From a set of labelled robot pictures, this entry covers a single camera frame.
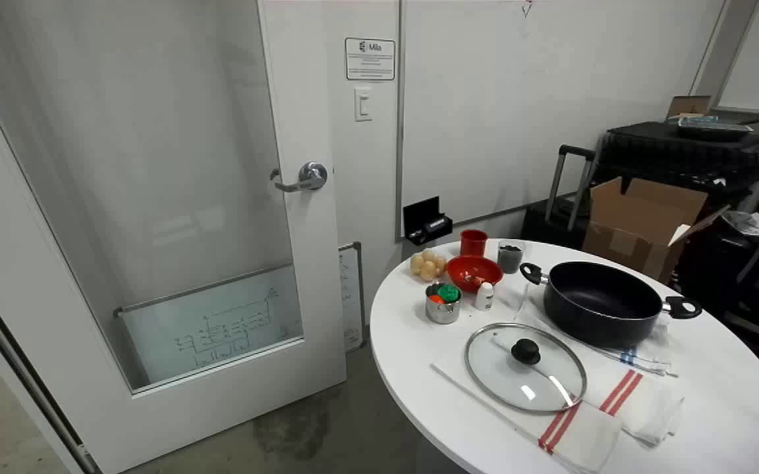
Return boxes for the glass lid with black knob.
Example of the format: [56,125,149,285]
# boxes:
[461,321,589,416]

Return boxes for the pale yellow bread rolls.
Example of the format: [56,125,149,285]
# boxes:
[409,248,451,285]

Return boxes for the white door with frosted glass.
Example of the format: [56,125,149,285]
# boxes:
[0,0,351,474]

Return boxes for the metal cup with coloured items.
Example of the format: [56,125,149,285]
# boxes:
[422,280,463,327]

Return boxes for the red mug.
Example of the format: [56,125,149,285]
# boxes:
[459,226,489,262]

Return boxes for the red bowl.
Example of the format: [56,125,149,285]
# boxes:
[442,256,505,296]

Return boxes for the small white shaker bottle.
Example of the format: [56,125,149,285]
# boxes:
[472,280,498,312]

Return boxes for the measuring cup with dark contents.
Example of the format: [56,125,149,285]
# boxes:
[494,242,525,276]

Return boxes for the large open cardboard box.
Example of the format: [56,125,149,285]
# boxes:
[581,176,729,285]

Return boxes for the white towel with red stripes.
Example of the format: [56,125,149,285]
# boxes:
[488,337,687,449]
[427,359,623,472]

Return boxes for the black cart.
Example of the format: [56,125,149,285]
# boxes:
[596,115,759,194]

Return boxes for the small cardboard box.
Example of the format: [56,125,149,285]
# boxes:
[667,92,717,125]

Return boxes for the white panel leaning on wall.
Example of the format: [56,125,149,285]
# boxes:
[336,239,367,354]

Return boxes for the silver door lever handle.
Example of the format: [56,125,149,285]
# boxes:
[268,162,328,194]

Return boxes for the white light switch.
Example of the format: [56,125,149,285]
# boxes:
[351,85,374,125]

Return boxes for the black suitcase with handle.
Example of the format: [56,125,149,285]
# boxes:
[519,143,598,251]

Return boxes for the white wall sign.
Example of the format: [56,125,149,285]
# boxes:
[343,34,398,85]

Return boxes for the black pot with two handles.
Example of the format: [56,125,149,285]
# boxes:
[519,259,703,351]

